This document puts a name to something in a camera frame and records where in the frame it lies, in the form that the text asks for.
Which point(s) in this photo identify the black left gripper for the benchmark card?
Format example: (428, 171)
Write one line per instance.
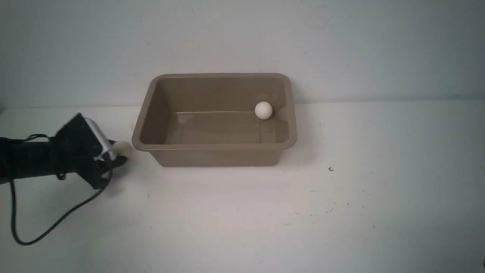
(74, 155)

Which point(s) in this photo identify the white logo table-tennis ball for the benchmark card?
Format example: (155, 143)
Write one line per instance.
(122, 148)

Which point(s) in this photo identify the tan plastic bin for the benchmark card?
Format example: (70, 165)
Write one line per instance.
(208, 119)

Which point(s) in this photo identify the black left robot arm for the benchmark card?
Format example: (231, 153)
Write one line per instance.
(31, 157)

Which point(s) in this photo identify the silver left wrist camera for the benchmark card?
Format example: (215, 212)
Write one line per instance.
(99, 148)

